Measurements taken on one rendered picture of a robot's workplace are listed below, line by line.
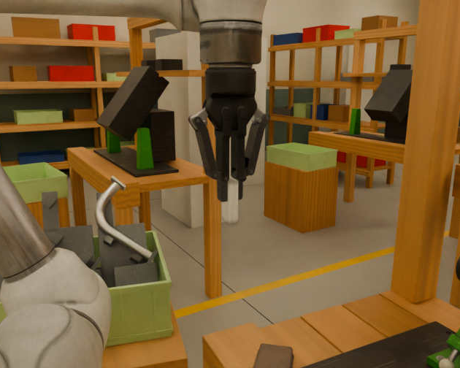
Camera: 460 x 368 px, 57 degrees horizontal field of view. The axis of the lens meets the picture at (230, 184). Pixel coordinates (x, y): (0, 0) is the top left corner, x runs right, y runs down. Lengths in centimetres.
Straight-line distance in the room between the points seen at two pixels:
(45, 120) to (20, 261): 594
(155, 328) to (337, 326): 49
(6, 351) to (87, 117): 627
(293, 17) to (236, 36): 870
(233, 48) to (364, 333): 81
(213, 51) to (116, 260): 96
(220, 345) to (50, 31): 607
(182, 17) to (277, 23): 829
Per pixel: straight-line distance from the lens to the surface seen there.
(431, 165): 122
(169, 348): 124
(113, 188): 143
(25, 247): 84
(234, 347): 104
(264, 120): 66
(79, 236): 144
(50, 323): 70
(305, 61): 945
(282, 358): 97
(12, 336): 69
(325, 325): 118
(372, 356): 106
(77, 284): 85
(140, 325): 125
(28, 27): 677
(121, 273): 137
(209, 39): 61
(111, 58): 749
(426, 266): 132
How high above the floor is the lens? 150
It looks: 14 degrees down
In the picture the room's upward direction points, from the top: straight up
